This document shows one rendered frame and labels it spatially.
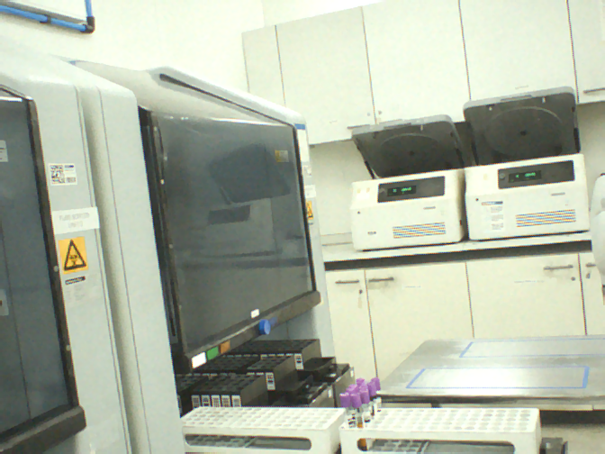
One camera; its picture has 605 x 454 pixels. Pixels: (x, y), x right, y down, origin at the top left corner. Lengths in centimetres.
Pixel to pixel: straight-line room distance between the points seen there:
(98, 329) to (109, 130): 30
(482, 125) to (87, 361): 290
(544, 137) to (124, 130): 287
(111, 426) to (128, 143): 43
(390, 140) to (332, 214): 76
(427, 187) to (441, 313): 62
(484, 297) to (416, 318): 36
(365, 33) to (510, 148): 98
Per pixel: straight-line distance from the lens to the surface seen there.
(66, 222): 100
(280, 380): 151
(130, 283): 110
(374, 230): 349
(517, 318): 341
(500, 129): 367
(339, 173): 419
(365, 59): 382
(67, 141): 102
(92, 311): 103
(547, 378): 145
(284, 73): 398
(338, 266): 362
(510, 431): 106
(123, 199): 110
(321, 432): 113
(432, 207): 340
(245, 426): 121
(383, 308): 353
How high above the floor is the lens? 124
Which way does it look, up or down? 3 degrees down
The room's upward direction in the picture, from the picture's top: 7 degrees counter-clockwise
